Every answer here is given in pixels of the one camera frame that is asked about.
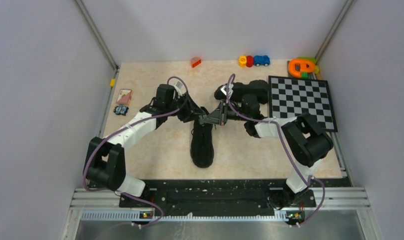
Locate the pink triangle card box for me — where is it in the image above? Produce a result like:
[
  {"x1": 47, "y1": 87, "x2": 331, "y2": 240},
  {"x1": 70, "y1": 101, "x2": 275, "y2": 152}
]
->
[{"x1": 116, "y1": 89, "x2": 132, "y2": 106}]

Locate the purple cable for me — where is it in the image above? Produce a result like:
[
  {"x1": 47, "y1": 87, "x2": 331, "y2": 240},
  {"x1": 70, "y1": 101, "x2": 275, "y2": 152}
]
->
[
  {"x1": 82, "y1": 76, "x2": 189, "y2": 229},
  {"x1": 225, "y1": 73, "x2": 326, "y2": 228}
]

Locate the red toy cylinder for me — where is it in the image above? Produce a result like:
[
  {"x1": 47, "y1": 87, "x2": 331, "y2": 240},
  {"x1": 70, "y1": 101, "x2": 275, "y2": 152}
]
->
[{"x1": 246, "y1": 55, "x2": 254, "y2": 68}]

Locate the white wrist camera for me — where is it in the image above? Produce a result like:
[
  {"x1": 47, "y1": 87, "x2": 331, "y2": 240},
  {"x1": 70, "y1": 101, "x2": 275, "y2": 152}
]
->
[
  {"x1": 220, "y1": 83, "x2": 234, "y2": 99},
  {"x1": 173, "y1": 80, "x2": 186, "y2": 98}
]

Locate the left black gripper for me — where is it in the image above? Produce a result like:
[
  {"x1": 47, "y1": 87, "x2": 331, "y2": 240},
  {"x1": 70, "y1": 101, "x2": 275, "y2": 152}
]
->
[{"x1": 166, "y1": 92, "x2": 205, "y2": 123}]

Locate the black shoe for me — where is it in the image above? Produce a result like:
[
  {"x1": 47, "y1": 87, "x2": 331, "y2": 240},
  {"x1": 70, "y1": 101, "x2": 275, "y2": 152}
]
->
[
  {"x1": 190, "y1": 119, "x2": 214, "y2": 168},
  {"x1": 230, "y1": 79, "x2": 269, "y2": 105}
]

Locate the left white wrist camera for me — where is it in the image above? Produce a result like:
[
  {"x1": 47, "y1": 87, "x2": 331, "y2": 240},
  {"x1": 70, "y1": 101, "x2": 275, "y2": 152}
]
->
[{"x1": 173, "y1": 80, "x2": 186, "y2": 98}]

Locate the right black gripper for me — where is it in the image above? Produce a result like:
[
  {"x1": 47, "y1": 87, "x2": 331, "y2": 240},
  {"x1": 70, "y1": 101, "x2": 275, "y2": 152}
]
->
[{"x1": 203, "y1": 99, "x2": 250, "y2": 126}]

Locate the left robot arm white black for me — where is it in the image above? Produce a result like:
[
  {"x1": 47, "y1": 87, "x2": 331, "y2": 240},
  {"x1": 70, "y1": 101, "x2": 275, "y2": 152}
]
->
[{"x1": 83, "y1": 84, "x2": 207, "y2": 207}]

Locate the blue toy car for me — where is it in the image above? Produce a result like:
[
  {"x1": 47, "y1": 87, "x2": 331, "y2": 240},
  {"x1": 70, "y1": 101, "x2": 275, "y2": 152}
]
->
[{"x1": 253, "y1": 55, "x2": 271, "y2": 67}]

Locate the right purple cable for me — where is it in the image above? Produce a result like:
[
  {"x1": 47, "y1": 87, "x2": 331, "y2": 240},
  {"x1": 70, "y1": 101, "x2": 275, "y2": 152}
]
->
[{"x1": 225, "y1": 73, "x2": 326, "y2": 228}]

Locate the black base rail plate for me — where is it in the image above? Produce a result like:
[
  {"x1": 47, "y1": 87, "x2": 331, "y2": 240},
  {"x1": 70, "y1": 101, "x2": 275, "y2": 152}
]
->
[{"x1": 87, "y1": 178, "x2": 353, "y2": 220}]

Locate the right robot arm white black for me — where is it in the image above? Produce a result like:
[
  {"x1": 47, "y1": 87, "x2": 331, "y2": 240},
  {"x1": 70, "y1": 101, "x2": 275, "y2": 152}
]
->
[{"x1": 202, "y1": 94, "x2": 333, "y2": 206}]

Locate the yellow toy cylinder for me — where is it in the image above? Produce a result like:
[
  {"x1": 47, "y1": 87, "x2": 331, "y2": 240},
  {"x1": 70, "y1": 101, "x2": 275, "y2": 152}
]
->
[{"x1": 238, "y1": 55, "x2": 247, "y2": 68}]

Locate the black white checkerboard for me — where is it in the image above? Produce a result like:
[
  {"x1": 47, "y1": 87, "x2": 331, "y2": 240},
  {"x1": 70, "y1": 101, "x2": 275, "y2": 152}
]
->
[{"x1": 268, "y1": 75, "x2": 338, "y2": 132}]

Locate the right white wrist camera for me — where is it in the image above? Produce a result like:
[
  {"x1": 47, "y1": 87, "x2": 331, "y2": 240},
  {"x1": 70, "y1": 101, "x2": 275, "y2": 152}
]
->
[{"x1": 220, "y1": 83, "x2": 234, "y2": 99}]

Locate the small blue black toy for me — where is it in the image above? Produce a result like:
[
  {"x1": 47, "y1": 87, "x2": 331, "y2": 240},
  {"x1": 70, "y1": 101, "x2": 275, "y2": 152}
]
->
[{"x1": 113, "y1": 104, "x2": 129, "y2": 116}]

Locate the orange toy brick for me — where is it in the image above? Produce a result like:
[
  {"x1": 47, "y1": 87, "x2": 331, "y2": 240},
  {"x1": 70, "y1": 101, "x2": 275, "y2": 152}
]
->
[{"x1": 190, "y1": 57, "x2": 202, "y2": 68}]

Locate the orange ring toy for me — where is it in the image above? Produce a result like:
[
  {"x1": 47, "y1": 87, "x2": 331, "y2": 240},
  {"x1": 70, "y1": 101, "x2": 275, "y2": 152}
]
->
[{"x1": 287, "y1": 58, "x2": 317, "y2": 79}]

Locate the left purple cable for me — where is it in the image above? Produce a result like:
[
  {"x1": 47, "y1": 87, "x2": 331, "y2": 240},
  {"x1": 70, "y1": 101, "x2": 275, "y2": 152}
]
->
[{"x1": 82, "y1": 76, "x2": 189, "y2": 229}]

